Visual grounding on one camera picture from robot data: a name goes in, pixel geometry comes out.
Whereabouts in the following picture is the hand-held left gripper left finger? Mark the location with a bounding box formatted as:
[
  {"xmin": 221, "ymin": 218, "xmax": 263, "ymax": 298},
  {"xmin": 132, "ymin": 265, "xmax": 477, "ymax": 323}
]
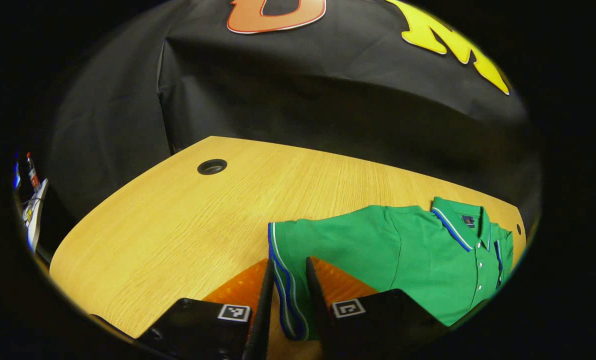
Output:
[{"xmin": 138, "ymin": 257, "xmax": 276, "ymax": 360}]

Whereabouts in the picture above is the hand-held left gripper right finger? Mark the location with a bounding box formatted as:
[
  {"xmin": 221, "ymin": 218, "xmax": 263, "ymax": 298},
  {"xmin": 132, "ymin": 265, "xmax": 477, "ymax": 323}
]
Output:
[{"xmin": 305, "ymin": 256, "xmax": 448, "ymax": 360}]

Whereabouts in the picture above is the green T-shirt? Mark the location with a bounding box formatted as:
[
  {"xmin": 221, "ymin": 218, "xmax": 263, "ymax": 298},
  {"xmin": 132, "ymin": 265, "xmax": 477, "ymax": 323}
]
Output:
[{"xmin": 268, "ymin": 196, "xmax": 515, "ymax": 342}]

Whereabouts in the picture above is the black backdrop cloth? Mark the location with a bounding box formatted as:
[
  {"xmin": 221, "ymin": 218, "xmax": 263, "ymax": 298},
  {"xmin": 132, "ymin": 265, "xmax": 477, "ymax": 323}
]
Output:
[{"xmin": 48, "ymin": 0, "xmax": 543, "ymax": 236}]

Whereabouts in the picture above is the white side table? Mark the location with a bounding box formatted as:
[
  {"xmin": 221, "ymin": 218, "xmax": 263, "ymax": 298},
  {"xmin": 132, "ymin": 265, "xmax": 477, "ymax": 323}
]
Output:
[{"xmin": 22, "ymin": 177, "xmax": 49, "ymax": 254}]

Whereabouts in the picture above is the thin red bottle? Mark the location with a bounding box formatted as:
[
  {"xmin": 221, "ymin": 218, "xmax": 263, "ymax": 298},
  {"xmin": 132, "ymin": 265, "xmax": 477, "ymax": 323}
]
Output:
[{"xmin": 26, "ymin": 152, "xmax": 40, "ymax": 190}]

